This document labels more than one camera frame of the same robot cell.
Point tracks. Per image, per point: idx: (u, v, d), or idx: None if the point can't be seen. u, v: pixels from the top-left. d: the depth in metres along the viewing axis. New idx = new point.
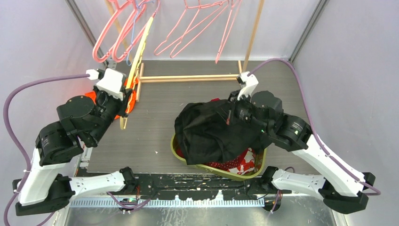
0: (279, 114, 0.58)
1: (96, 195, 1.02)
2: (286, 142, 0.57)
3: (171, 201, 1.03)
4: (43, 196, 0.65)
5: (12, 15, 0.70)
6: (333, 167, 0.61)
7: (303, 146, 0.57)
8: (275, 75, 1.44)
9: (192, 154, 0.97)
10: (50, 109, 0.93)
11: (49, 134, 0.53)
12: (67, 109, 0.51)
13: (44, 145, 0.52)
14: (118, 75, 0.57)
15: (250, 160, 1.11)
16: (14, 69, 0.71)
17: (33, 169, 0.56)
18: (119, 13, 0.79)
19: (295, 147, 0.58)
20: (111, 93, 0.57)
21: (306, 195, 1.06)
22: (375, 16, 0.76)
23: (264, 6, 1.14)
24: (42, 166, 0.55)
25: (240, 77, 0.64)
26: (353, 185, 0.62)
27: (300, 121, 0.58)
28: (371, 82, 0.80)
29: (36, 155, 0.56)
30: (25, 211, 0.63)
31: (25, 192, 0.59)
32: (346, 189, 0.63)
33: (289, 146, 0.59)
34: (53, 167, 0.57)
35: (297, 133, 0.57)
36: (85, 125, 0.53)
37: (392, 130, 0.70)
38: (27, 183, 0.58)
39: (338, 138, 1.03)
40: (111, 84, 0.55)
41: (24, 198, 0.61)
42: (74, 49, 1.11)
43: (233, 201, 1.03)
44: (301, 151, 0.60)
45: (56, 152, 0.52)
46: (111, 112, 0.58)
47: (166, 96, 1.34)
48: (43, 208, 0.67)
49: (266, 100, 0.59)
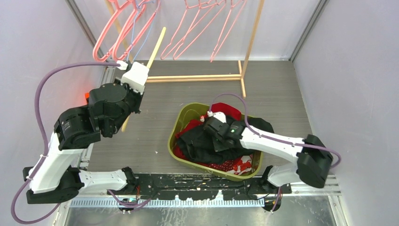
0: (221, 126, 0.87)
1: (96, 195, 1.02)
2: (231, 141, 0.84)
3: (171, 201, 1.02)
4: (56, 184, 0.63)
5: (11, 14, 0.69)
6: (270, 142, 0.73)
7: (238, 138, 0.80)
8: (275, 75, 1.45)
9: (197, 153, 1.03)
10: (50, 109, 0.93)
11: (69, 118, 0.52)
12: (101, 93, 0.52)
13: (65, 129, 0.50)
14: (144, 68, 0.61)
15: (247, 160, 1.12)
16: (14, 69, 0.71)
17: (51, 154, 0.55)
18: (119, 13, 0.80)
19: (239, 142, 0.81)
20: (135, 85, 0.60)
21: (306, 195, 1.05)
22: (375, 15, 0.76)
23: (265, 6, 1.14)
24: (61, 150, 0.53)
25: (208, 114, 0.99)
26: (290, 149, 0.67)
27: (239, 124, 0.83)
28: (371, 82, 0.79)
29: (55, 139, 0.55)
30: (37, 199, 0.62)
31: (39, 177, 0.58)
32: (292, 157, 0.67)
33: (237, 143, 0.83)
34: (72, 152, 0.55)
35: (233, 131, 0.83)
36: (112, 111, 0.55)
37: (393, 130, 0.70)
38: (44, 169, 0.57)
39: (337, 138, 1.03)
40: (137, 77, 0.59)
41: (37, 185, 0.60)
42: (74, 49, 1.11)
43: (233, 201, 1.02)
44: (245, 144, 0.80)
45: (77, 136, 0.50)
46: (131, 105, 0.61)
47: (166, 96, 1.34)
48: (54, 197, 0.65)
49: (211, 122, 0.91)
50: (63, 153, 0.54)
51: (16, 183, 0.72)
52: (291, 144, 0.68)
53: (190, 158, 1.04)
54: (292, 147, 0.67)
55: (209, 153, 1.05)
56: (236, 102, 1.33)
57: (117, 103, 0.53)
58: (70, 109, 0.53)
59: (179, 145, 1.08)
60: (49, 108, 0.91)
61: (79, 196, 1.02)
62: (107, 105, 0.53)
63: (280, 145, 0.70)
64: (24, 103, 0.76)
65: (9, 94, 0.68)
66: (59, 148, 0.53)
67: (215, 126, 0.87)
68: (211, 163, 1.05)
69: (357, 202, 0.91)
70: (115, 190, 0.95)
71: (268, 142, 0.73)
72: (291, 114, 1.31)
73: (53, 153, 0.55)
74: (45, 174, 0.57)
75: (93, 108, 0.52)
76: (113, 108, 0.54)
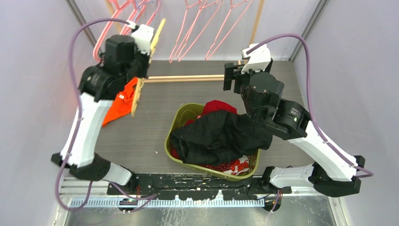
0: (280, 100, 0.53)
1: (96, 195, 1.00)
2: (284, 131, 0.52)
3: (171, 201, 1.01)
4: (92, 154, 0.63)
5: (11, 15, 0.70)
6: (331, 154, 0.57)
7: (302, 134, 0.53)
8: (275, 75, 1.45)
9: (190, 156, 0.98)
10: (50, 109, 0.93)
11: (94, 73, 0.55)
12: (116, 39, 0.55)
13: (96, 80, 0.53)
14: (149, 28, 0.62)
15: (244, 161, 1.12)
16: (15, 69, 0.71)
17: (87, 113, 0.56)
18: (119, 12, 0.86)
19: (295, 135, 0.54)
20: (141, 45, 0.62)
21: (306, 195, 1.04)
22: (375, 16, 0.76)
23: (265, 6, 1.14)
24: (97, 103, 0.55)
25: (242, 53, 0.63)
26: (347, 170, 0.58)
27: (299, 108, 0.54)
28: (371, 82, 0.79)
29: (87, 98, 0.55)
30: (80, 174, 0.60)
31: (80, 145, 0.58)
32: (340, 175, 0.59)
33: (290, 135, 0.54)
34: (105, 105, 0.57)
35: (296, 120, 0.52)
36: (127, 55, 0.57)
37: (392, 130, 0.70)
38: (83, 132, 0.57)
39: (337, 138, 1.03)
40: (144, 36, 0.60)
41: (80, 157, 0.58)
42: (74, 49, 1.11)
43: (233, 201, 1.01)
44: (299, 139, 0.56)
45: (109, 83, 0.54)
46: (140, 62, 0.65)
47: (167, 96, 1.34)
48: (93, 171, 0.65)
49: (267, 84, 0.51)
50: (100, 107, 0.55)
51: (17, 184, 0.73)
52: (351, 165, 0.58)
53: (183, 158, 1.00)
54: (349, 168, 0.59)
55: (202, 154, 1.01)
56: (236, 102, 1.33)
57: (131, 43, 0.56)
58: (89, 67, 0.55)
59: (173, 144, 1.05)
60: (49, 108, 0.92)
61: (80, 196, 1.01)
62: (123, 48, 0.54)
63: (341, 163, 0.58)
64: (24, 103, 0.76)
65: (9, 94, 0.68)
66: (94, 101, 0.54)
67: (275, 102, 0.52)
68: (208, 165, 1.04)
69: (357, 202, 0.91)
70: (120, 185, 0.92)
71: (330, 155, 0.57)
72: None
73: (90, 110, 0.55)
74: (85, 138, 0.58)
75: (113, 54, 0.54)
76: (128, 51, 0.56)
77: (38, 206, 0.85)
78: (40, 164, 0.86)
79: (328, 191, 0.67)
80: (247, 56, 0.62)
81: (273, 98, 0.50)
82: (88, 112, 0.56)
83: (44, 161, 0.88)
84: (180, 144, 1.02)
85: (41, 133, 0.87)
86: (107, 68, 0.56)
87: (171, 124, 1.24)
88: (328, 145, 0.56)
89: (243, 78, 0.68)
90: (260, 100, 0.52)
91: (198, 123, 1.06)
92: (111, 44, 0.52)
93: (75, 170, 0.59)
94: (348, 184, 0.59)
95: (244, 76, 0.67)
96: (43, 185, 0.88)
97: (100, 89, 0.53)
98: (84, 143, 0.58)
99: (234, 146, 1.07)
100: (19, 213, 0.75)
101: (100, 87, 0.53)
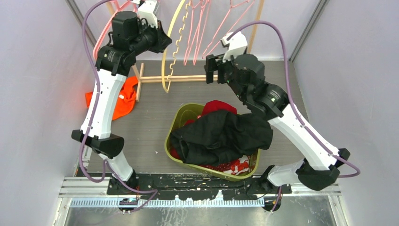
0: (260, 80, 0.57)
1: (96, 195, 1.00)
2: (262, 109, 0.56)
3: (171, 201, 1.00)
4: (110, 131, 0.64)
5: (11, 14, 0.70)
6: (307, 137, 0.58)
7: (278, 115, 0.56)
8: (275, 75, 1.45)
9: (189, 156, 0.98)
10: (51, 109, 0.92)
11: (109, 51, 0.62)
12: (121, 16, 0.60)
13: (112, 57, 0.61)
14: (153, 2, 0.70)
15: (244, 161, 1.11)
16: (15, 68, 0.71)
17: (106, 87, 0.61)
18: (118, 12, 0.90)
19: (272, 117, 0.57)
20: (149, 20, 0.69)
21: (306, 195, 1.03)
22: (375, 16, 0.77)
23: (265, 6, 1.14)
24: (115, 76, 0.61)
25: (222, 41, 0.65)
26: (324, 157, 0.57)
27: (281, 92, 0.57)
28: (371, 82, 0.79)
29: (104, 74, 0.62)
30: (103, 147, 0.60)
31: (100, 117, 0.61)
32: (317, 163, 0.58)
33: (267, 116, 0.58)
34: (121, 80, 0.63)
35: (274, 100, 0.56)
36: (132, 31, 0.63)
37: (392, 130, 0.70)
38: (103, 104, 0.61)
39: (338, 137, 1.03)
40: (148, 8, 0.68)
41: (100, 128, 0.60)
42: (74, 49, 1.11)
43: (233, 201, 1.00)
44: (276, 121, 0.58)
45: (123, 59, 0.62)
46: (149, 38, 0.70)
47: (167, 96, 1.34)
48: (113, 147, 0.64)
49: (249, 64, 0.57)
50: (117, 80, 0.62)
51: (17, 184, 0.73)
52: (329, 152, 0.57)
53: (183, 158, 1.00)
54: (328, 156, 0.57)
55: (202, 153, 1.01)
56: (236, 102, 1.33)
57: (136, 19, 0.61)
58: (102, 46, 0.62)
59: (173, 144, 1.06)
60: (49, 108, 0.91)
61: (79, 196, 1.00)
62: (130, 25, 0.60)
63: (318, 149, 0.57)
64: (24, 102, 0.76)
65: (9, 93, 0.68)
66: (112, 75, 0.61)
67: (255, 80, 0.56)
68: (208, 165, 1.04)
69: (357, 202, 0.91)
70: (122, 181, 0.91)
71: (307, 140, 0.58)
72: None
73: (108, 84, 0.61)
74: (105, 111, 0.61)
75: (122, 31, 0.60)
76: (133, 27, 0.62)
77: (38, 205, 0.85)
78: (41, 163, 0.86)
79: (310, 184, 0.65)
80: (227, 43, 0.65)
81: (252, 75, 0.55)
82: (107, 85, 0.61)
83: (44, 161, 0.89)
84: (180, 144, 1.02)
85: (42, 133, 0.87)
86: (118, 44, 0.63)
87: (171, 124, 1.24)
88: (305, 129, 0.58)
89: (225, 66, 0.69)
90: (242, 77, 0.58)
91: (198, 123, 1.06)
92: (118, 22, 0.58)
93: (98, 141, 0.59)
94: (323, 173, 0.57)
95: (226, 63, 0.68)
96: (43, 185, 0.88)
97: (118, 63, 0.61)
98: (104, 115, 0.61)
99: (234, 146, 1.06)
100: (20, 213, 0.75)
101: (117, 61, 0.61)
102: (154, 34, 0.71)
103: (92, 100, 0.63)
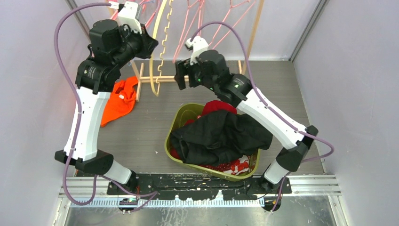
0: (223, 70, 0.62)
1: (96, 195, 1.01)
2: (228, 96, 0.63)
3: (171, 201, 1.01)
4: (96, 149, 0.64)
5: (11, 14, 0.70)
6: (272, 117, 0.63)
7: (243, 99, 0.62)
8: (275, 75, 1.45)
9: (189, 156, 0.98)
10: (50, 108, 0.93)
11: (89, 66, 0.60)
12: (98, 28, 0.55)
13: (91, 74, 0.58)
14: (133, 4, 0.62)
15: (244, 161, 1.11)
16: (15, 68, 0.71)
17: (87, 106, 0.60)
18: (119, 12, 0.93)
19: (238, 102, 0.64)
20: (132, 26, 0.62)
21: (306, 195, 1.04)
22: (374, 15, 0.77)
23: (264, 6, 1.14)
24: (96, 94, 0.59)
25: (186, 44, 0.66)
26: (291, 134, 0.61)
27: (244, 79, 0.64)
28: (371, 81, 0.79)
29: (86, 92, 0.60)
30: (87, 168, 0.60)
31: (83, 138, 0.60)
32: (287, 141, 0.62)
33: (234, 102, 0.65)
34: (104, 97, 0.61)
35: (237, 87, 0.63)
36: (113, 43, 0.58)
37: (392, 129, 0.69)
38: (86, 125, 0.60)
39: (338, 137, 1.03)
40: (127, 12, 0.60)
41: (84, 149, 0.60)
42: (74, 49, 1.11)
43: (233, 201, 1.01)
44: (242, 105, 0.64)
45: (105, 75, 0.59)
46: (134, 46, 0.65)
47: (167, 96, 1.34)
48: (99, 165, 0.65)
49: (210, 56, 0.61)
50: (99, 99, 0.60)
51: (17, 183, 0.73)
52: (295, 130, 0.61)
53: (183, 158, 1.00)
54: (294, 133, 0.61)
55: (202, 153, 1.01)
56: None
57: (115, 29, 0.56)
58: (83, 61, 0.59)
59: (173, 144, 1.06)
60: (49, 108, 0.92)
61: (79, 196, 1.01)
62: (108, 36, 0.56)
63: (284, 127, 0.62)
64: (23, 101, 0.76)
65: (9, 93, 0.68)
66: (94, 93, 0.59)
67: (218, 70, 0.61)
68: (208, 165, 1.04)
69: (357, 203, 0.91)
70: (121, 183, 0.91)
71: (273, 119, 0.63)
72: (290, 114, 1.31)
73: (90, 103, 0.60)
74: (88, 131, 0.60)
75: (100, 44, 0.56)
76: (114, 37, 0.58)
77: (38, 205, 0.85)
78: (40, 163, 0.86)
79: (287, 165, 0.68)
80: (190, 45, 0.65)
81: (214, 67, 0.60)
82: (88, 104, 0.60)
83: (44, 160, 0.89)
84: (180, 144, 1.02)
85: (42, 133, 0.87)
86: (99, 59, 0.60)
87: (171, 124, 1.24)
88: (269, 109, 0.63)
89: (193, 68, 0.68)
90: (206, 69, 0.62)
91: (197, 123, 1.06)
92: (96, 35, 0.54)
93: (81, 164, 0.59)
94: (293, 149, 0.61)
95: (194, 65, 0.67)
96: (43, 185, 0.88)
97: (98, 81, 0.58)
98: (87, 135, 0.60)
99: (234, 146, 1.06)
100: (20, 212, 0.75)
101: (98, 79, 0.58)
102: (139, 39, 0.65)
103: (75, 119, 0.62)
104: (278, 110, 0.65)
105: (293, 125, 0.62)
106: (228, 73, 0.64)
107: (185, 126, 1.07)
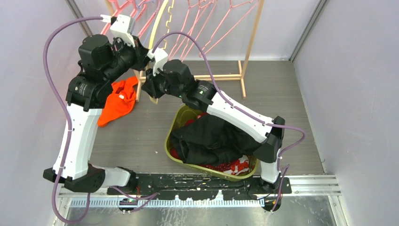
0: (188, 79, 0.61)
1: (96, 195, 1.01)
2: (196, 104, 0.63)
3: (171, 201, 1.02)
4: (87, 167, 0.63)
5: (12, 15, 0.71)
6: (239, 115, 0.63)
7: (209, 103, 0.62)
8: (275, 75, 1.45)
9: (190, 155, 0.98)
10: (50, 108, 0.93)
11: (80, 83, 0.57)
12: (89, 45, 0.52)
13: (83, 91, 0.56)
14: (126, 18, 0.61)
15: (244, 161, 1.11)
16: (15, 69, 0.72)
17: (78, 124, 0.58)
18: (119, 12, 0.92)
19: (206, 107, 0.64)
20: (125, 37, 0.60)
21: (306, 195, 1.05)
22: (373, 17, 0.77)
23: (264, 6, 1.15)
24: (88, 111, 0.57)
25: (148, 55, 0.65)
26: (260, 127, 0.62)
27: (208, 85, 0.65)
28: (370, 81, 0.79)
29: (76, 109, 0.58)
30: (77, 188, 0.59)
31: (73, 157, 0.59)
32: (257, 135, 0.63)
33: (203, 108, 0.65)
34: (95, 114, 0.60)
35: (203, 93, 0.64)
36: (104, 59, 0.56)
37: (391, 130, 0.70)
38: (75, 143, 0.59)
39: (338, 137, 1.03)
40: (119, 27, 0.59)
41: (74, 168, 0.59)
42: (74, 50, 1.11)
43: (233, 201, 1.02)
44: (210, 109, 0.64)
45: (97, 92, 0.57)
46: (128, 60, 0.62)
47: (167, 97, 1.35)
48: (90, 181, 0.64)
49: (174, 67, 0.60)
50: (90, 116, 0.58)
51: (17, 183, 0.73)
52: (262, 123, 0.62)
53: (183, 158, 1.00)
54: (263, 126, 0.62)
55: (202, 154, 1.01)
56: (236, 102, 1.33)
57: (106, 45, 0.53)
58: (73, 77, 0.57)
59: (173, 144, 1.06)
60: (49, 108, 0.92)
61: (79, 196, 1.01)
62: (99, 53, 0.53)
63: (252, 122, 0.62)
64: (23, 102, 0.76)
65: (9, 94, 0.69)
66: (84, 110, 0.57)
67: (183, 80, 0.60)
68: (208, 165, 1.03)
69: (357, 202, 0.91)
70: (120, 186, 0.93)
71: (242, 118, 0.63)
72: (291, 114, 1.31)
73: (80, 120, 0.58)
74: (77, 149, 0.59)
75: (91, 61, 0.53)
76: (104, 54, 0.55)
77: (38, 205, 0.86)
78: (41, 164, 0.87)
79: (264, 157, 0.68)
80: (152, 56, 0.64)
81: (179, 76, 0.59)
82: (79, 122, 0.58)
83: (45, 161, 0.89)
84: (180, 145, 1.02)
85: (41, 133, 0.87)
86: (91, 75, 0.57)
87: (171, 124, 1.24)
88: (235, 108, 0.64)
89: (156, 79, 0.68)
90: (171, 79, 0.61)
91: (196, 125, 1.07)
92: (87, 52, 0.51)
93: (71, 182, 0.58)
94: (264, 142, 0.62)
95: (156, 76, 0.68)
96: (43, 185, 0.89)
97: (90, 98, 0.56)
98: (77, 154, 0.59)
99: (234, 147, 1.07)
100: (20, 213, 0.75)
101: (90, 96, 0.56)
102: (132, 52, 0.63)
103: (65, 137, 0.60)
104: (245, 108, 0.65)
105: (260, 118, 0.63)
106: (193, 80, 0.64)
107: (184, 128, 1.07)
